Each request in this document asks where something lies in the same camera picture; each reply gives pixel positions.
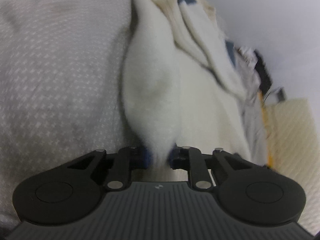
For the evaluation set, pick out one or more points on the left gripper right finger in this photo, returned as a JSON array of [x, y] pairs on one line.
[[206, 171]]

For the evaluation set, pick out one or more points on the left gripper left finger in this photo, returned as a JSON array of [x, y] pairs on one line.
[[112, 171]]

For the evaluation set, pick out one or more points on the cream white fluffy sweater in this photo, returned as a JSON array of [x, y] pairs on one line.
[[179, 85]]

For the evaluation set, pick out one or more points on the black clothing pile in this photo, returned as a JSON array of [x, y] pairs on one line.
[[260, 67]]

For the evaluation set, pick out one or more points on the yellow bed sheet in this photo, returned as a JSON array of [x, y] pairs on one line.
[[270, 161]]

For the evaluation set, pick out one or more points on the cream woven headboard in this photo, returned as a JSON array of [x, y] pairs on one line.
[[294, 144]]

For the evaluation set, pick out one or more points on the white crumpled garment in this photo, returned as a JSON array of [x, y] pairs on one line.
[[249, 55]]

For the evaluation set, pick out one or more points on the grey patterned bed duvet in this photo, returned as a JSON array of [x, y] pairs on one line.
[[61, 63]]

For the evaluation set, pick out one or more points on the black wall charger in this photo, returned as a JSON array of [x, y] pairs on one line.
[[280, 94]]

